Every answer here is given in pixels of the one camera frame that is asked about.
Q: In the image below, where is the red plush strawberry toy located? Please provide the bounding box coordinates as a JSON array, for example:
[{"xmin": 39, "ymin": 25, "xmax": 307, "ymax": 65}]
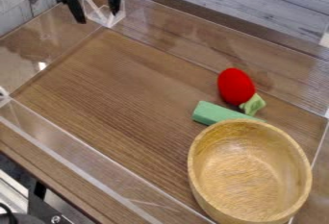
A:
[{"xmin": 217, "ymin": 67, "xmax": 267, "ymax": 116}]

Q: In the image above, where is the green sponge block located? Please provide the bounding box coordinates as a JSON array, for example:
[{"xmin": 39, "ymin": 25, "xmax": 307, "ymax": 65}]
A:
[{"xmin": 192, "ymin": 101, "xmax": 259, "ymax": 126}]

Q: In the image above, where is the wooden oval bowl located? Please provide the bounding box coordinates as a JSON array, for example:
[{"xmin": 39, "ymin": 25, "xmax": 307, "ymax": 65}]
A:
[{"xmin": 188, "ymin": 119, "xmax": 313, "ymax": 224}]

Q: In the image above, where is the clear acrylic corner bracket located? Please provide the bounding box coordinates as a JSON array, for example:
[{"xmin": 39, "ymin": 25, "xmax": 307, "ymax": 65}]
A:
[{"xmin": 79, "ymin": 0, "xmax": 126, "ymax": 28}]

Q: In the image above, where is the clear acrylic front wall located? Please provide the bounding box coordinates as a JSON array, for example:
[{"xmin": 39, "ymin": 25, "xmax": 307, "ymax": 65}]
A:
[{"xmin": 0, "ymin": 98, "xmax": 215, "ymax": 224}]

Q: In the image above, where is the black metal table frame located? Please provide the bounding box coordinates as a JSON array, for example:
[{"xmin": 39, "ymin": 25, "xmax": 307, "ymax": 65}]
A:
[{"xmin": 25, "ymin": 178, "xmax": 87, "ymax": 224}]

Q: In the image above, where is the black cable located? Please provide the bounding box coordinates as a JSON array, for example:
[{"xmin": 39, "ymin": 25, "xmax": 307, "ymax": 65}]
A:
[{"xmin": 0, "ymin": 202, "xmax": 18, "ymax": 224}]

